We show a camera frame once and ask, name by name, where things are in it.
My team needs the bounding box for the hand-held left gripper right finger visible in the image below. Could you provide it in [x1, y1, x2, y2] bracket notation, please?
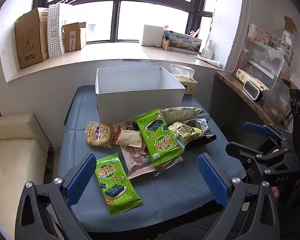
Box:
[197, 152, 281, 240]

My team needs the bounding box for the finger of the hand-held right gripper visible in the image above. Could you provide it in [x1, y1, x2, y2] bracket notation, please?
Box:
[243, 121, 294, 143]
[225, 141, 300, 188]

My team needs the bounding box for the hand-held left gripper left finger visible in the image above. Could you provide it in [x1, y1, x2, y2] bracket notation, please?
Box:
[15, 154, 97, 240]

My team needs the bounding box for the green seaweed snack packet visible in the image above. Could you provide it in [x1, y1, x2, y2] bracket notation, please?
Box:
[95, 152, 143, 215]
[134, 108, 185, 167]

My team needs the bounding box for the black snack packet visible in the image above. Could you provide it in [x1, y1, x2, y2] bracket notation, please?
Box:
[184, 118, 217, 151]

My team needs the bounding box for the yellow noodle packet purple cartoon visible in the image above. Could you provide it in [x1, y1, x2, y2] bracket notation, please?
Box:
[85, 121, 113, 148]

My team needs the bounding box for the gold green snack packet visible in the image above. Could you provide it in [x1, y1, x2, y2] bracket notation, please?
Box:
[170, 121, 203, 152]

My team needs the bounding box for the white cartoon print snack packet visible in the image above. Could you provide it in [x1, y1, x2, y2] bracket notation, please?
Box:
[114, 121, 183, 180]

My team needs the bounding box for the brown and cream snack packet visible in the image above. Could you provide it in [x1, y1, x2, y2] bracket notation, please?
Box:
[112, 124, 143, 149]

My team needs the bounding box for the beige printed snack packet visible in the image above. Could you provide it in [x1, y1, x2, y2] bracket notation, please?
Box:
[161, 107, 205, 125]

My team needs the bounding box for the white cardboard box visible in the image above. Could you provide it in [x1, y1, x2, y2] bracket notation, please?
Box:
[95, 66, 186, 123]

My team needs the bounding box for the clear plastic bag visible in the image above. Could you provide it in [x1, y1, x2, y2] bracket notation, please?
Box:
[262, 76, 293, 123]

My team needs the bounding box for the white desk clock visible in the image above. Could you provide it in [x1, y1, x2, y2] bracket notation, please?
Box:
[243, 79, 264, 102]

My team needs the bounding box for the dark stone side counter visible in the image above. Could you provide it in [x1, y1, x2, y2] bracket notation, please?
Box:
[214, 71, 290, 130]

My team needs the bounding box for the yellow cream box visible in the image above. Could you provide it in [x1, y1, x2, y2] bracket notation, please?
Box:
[235, 69, 269, 90]

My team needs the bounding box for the clear plastic drawer unit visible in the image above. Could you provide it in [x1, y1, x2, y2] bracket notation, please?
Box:
[240, 24, 294, 80]

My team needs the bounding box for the cream leather sofa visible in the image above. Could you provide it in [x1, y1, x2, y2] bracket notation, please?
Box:
[0, 112, 50, 230]

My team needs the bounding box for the white tube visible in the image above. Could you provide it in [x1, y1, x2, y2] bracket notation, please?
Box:
[195, 56, 224, 68]

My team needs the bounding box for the yellow tissue box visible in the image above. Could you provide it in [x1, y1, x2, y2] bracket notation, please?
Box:
[169, 64, 198, 95]

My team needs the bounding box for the pink patterned packet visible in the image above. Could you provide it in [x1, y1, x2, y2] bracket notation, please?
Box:
[247, 24, 270, 45]

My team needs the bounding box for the long landscape print box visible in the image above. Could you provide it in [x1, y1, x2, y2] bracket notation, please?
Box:
[166, 31, 203, 55]

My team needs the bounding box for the wooden pen holder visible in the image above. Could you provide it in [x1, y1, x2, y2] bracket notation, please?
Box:
[161, 30, 171, 51]

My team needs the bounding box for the white foam box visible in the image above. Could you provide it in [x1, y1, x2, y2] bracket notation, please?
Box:
[140, 24, 164, 47]

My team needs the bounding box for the small brown cardboard box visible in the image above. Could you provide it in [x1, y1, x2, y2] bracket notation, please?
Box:
[62, 22, 87, 52]

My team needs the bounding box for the large brown cardboard box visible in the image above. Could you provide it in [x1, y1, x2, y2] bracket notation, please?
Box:
[15, 7, 50, 70]

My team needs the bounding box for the white paper bag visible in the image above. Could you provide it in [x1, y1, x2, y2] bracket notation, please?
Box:
[59, 0, 79, 53]

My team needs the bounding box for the beaded blind cord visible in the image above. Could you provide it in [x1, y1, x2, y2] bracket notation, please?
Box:
[227, 0, 252, 73]

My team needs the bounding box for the dark window frame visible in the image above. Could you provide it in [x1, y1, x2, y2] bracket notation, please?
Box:
[34, 0, 215, 43]

